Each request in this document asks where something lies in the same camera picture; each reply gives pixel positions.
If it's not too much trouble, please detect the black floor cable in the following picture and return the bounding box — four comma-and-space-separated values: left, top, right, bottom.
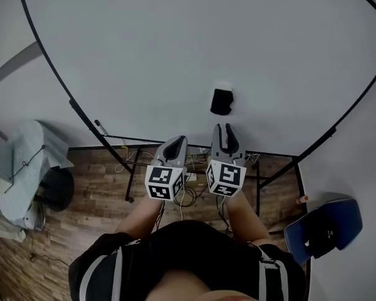
28, 251, 70, 268

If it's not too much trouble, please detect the white cable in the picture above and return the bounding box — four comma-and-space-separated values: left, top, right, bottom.
174, 180, 195, 222

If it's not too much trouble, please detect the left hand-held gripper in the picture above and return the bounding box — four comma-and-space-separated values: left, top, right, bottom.
144, 135, 189, 202

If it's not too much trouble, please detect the person's black shirt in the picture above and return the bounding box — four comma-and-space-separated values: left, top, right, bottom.
68, 219, 308, 301

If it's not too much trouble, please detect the yellow cable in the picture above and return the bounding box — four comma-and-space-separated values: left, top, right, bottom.
114, 138, 164, 174

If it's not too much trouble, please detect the thin black cable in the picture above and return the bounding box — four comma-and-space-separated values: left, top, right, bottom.
8, 144, 46, 181

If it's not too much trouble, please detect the black marker pen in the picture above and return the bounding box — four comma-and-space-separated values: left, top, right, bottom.
94, 119, 108, 137

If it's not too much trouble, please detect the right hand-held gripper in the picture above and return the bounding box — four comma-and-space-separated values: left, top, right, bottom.
206, 122, 248, 198

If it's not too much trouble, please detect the grey cloth-covered machine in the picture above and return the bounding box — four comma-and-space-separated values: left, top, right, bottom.
0, 120, 75, 231

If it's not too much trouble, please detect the black eraser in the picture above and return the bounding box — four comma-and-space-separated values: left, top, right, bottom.
210, 88, 234, 117

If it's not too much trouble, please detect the person's left forearm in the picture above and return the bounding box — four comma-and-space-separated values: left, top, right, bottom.
115, 195, 164, 235

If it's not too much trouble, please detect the black pouch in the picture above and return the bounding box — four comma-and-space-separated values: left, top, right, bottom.
303, 215, 342, 259

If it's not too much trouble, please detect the blue padded chair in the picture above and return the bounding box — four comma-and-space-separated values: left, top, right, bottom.
283, 198, 363, 265

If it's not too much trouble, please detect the black round base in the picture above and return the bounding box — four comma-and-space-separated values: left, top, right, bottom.
39, 167, 75, 213

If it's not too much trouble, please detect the person's right forearm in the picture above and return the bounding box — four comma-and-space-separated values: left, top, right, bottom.
224, 192, 272, 245

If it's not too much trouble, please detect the black-framed whiteboard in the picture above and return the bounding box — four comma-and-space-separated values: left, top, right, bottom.
20, 0, 376, 169

